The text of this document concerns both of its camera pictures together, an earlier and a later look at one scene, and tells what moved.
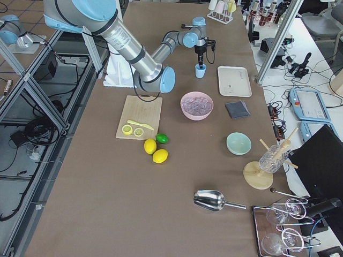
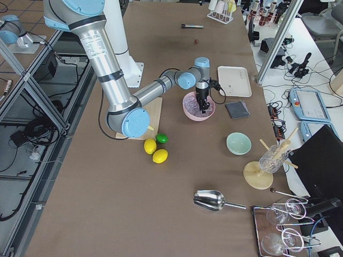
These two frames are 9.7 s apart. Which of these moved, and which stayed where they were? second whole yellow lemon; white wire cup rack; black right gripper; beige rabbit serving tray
Moved: black right gripper
Stayed: white wire cup rack; second whole yellow lemon; beige rabbit serving tray
